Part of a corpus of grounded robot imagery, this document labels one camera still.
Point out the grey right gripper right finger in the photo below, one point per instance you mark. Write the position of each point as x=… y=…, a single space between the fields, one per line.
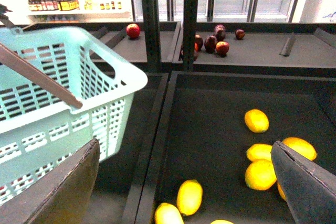
x=309 y=189

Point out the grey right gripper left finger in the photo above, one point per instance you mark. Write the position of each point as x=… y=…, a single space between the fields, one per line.
x=61 y=196

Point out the light blue plastic basket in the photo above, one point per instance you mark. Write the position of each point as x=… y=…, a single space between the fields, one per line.
x=38 y=130

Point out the brown basket handle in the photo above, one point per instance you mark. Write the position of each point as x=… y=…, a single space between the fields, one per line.
x=27 y=70

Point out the yellow lemon right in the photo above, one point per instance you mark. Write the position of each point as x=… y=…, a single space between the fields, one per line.
x=302 y=147

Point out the yellow lemon large centre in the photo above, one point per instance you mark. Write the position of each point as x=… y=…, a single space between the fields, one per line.
x=260 y=175

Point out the yellow lemon middle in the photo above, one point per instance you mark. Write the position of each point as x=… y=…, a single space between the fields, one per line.
x=259 y=151

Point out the yellow lemon upper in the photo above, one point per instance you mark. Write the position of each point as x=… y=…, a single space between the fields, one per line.
x=256 y=120

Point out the yellow lemon bottom left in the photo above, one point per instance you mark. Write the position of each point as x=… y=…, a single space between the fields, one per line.
x=167 y=213

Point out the yellow lemon lower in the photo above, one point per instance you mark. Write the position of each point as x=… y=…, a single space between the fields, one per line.
x=189 y=197

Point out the black lemon tray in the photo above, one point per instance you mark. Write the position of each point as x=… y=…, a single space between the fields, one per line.
x=202 y=135

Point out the red apple front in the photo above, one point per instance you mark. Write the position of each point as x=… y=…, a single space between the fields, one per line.
x=222 y=48

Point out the dark red apple far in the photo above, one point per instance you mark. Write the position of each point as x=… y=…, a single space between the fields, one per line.
x=239 y=34

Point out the dark red apple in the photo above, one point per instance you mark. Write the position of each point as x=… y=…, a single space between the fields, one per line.
x=220 y=32
x=210 y=44
x=239 y=34

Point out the black apple tray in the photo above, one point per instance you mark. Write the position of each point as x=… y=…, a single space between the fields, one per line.
x=282 y=49

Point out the red apple left tray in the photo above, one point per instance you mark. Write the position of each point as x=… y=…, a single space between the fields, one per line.
x=133 y=30

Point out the dark red apple back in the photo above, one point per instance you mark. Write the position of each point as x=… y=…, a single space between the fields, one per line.
x=220 y=32

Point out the white chest freezer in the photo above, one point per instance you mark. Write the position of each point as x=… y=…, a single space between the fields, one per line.
x=318 y=11

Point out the shelf of sauce bottles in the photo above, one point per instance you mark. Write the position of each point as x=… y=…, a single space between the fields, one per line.
x=70 y=5

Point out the black vertical post left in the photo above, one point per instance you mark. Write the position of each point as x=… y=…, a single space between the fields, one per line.
x=151 y=26

